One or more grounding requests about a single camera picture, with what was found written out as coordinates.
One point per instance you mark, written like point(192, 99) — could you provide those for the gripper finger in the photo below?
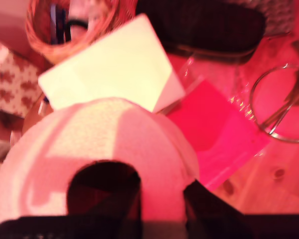
point(209, 214)
point(124, 209)

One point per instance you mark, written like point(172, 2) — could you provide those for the white paper towel roll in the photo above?
point(102, 129)

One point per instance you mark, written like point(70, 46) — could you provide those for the pink paper sheet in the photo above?
point(214, 129)

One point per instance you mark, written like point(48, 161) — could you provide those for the clear plastic sleeve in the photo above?
point(241, 102)

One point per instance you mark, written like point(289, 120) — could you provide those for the white paper bag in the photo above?
point(109, 69)

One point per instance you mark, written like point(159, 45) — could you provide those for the gingerbread print tissue box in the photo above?
point(12, 82)

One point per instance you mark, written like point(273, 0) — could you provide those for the black zip case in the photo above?
point(201, 27)

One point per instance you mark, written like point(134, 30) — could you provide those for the blue packet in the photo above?
point(57, 22)

